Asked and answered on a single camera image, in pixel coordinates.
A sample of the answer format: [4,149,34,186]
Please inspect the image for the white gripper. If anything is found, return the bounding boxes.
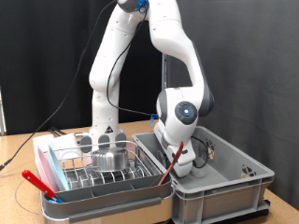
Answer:
[154,121,197,178]

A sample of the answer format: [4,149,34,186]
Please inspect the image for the clear wine glass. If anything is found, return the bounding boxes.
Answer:
[155,148,209,180]

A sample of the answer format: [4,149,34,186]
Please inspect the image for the steel bowl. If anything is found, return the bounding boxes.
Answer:
[91,147,130,173]

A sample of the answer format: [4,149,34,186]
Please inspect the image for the light blue plate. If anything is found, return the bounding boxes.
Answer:
[46,144,71,191]

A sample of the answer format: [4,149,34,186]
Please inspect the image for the grey plastic crate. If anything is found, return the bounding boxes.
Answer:
[131,125,276,224]

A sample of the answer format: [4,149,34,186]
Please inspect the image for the vertical metal pole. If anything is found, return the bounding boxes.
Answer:
[161,52,171,90]

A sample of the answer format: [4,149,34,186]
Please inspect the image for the white box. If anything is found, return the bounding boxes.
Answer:
[32,133,82,162]

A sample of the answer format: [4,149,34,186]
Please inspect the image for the grey backdrop curtain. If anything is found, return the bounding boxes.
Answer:
[166,0,299,211]

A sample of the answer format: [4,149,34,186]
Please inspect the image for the pink plate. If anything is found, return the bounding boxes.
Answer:
[36,146,60,194]

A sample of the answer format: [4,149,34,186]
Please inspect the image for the black backdrop curtain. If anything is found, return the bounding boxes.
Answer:
[0,0,166,136]

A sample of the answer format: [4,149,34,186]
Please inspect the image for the chrome wire dish rack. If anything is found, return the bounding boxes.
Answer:
[41,139,163,192]

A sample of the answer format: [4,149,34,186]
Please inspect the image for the black camera cable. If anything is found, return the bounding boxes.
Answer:
[106,3,209,170]

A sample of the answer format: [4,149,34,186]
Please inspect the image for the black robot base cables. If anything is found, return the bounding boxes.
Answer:
[48,126,68,137]

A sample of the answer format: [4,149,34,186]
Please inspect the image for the blue handled utensil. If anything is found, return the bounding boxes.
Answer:
[48,195,64,204]

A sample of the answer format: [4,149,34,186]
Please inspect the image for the black hanging arm cable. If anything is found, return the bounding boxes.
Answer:
[0,0,118,172]

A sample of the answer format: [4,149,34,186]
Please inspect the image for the red handled utensil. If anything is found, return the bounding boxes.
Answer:
[21,169,57,199]

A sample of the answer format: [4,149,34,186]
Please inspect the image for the blue cable clip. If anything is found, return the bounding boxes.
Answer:
[137,0,150,14]

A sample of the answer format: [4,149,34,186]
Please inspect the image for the thin wire loop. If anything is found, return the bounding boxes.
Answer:
[13,178,43,217]

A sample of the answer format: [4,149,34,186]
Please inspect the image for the grey metal frame bar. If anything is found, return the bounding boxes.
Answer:
[0,87,7,136]

